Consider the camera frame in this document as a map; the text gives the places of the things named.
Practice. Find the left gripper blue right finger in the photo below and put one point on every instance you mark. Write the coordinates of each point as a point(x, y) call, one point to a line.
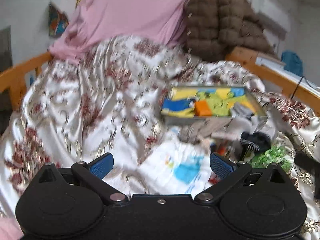
point(221, 166)

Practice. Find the blue bag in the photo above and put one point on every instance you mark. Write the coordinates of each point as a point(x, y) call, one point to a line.
point(292, 62)

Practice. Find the black striped sock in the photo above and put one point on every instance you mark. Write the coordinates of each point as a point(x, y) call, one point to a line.
point(257, 143)

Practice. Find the white grey cloth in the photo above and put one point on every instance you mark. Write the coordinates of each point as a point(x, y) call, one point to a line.
point(244, 120)

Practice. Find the floral satin bedspread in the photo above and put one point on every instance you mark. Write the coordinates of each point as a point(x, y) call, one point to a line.
point(110, 103)

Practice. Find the bag of green pieces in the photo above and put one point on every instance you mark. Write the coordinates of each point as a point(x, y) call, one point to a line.
point(276, 154)

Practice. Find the colourful wall poster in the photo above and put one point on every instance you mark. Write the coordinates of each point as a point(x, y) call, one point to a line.
point(57, 21)

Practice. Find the white air conditioner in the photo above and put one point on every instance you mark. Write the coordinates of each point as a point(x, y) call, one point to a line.
point(272, 25)

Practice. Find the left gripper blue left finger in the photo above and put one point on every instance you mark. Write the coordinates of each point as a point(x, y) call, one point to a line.
point(101, 166)

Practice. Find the pink sheet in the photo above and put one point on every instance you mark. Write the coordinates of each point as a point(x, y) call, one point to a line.
point(94, 21)

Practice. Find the beige grey cloth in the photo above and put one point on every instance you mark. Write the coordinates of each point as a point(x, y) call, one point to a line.
point(202, 129)

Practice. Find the orange ribbed sponge cloth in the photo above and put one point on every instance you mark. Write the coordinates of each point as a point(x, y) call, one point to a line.
point(201, 108)

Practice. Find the brown quilted jacket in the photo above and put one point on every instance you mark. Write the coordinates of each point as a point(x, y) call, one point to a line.
point(215, 27)

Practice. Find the white blue printed cloth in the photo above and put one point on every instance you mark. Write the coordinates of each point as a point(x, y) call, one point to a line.
point(174, 167)

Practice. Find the grey tray with colourful drawing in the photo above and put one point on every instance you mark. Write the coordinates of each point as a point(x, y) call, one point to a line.
point(177, 107)

